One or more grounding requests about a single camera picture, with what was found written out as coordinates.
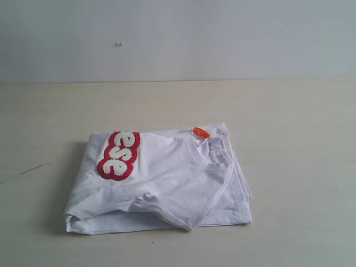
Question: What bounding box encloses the white t-shirt red lettering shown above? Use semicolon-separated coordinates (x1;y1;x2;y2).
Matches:
64;123;252;235

